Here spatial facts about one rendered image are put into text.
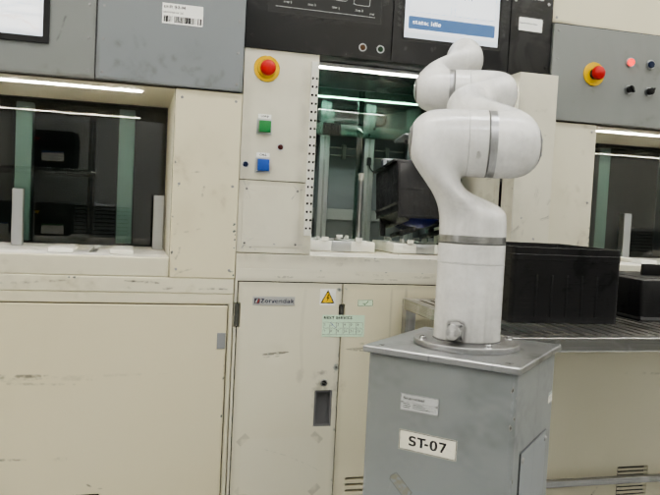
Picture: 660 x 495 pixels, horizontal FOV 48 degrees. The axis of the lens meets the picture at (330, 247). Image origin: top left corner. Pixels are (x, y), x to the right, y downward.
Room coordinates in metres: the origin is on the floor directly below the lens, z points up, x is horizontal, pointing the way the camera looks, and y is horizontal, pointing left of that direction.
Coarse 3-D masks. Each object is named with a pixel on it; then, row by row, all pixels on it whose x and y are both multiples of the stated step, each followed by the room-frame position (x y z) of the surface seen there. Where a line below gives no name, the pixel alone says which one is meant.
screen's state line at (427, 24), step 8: (416, 24) 2.03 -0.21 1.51; (424, 24) 2.03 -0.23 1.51; (432, 24) 2.04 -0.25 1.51; (440, 24) 2.05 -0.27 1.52; (448, 24) 2.05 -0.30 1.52; (456, 24) 2.06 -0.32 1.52; (464, 24) 2.06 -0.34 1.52; (472, 24) 2.07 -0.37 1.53; (456, 32) 2.06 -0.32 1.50; (464, 32) 2.07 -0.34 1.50; (472, 32) 2.07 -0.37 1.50; (480, 32) 2.08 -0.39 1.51; (488, 32) 2.08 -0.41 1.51
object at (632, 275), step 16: (624, 272) 1.99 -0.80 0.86; (640, 272) 1.93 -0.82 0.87; (656, 272) 1.93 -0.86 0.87; (624, 288) 1.83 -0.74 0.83; (640, 288) 1.77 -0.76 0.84; (656, 288) 1.78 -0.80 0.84; (624, 304) 1.83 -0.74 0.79; (640, 304) 1.77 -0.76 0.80; (656, 304) 1.78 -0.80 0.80; (640, 320) 1.76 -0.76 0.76; (656, 320) 1.77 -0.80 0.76
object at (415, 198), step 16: (384, 160) 2.32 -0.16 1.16; (400, 160) 2.24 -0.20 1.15; (384, 176) 2.34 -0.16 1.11; (400, 176) 2.23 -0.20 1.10; (416, 176) 2.24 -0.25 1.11; (384, 192) 2.34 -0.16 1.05; (400, 192) 2.22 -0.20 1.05; (416, 192) 2.24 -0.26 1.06; (384, 208) 2.32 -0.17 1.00; (400, 208) 2.21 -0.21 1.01; (416, 208) 2.23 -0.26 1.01; (432, 208) 2.24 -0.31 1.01; (384, 224) 2.40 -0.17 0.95; (432, 224) 2.38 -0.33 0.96
